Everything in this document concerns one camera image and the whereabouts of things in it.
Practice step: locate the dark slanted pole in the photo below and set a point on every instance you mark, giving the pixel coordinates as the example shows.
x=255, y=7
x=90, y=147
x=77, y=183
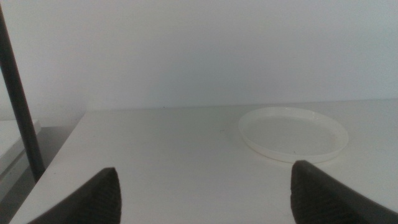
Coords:
x=18, y=102

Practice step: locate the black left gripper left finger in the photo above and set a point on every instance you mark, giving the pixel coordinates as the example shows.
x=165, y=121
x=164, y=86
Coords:
x=99, y=199

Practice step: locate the white shallow bowl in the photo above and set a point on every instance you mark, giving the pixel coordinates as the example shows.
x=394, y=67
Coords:
x=292, y=137

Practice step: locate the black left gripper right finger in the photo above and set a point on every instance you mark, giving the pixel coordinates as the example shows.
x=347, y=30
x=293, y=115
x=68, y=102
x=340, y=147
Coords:
x=317, y=196

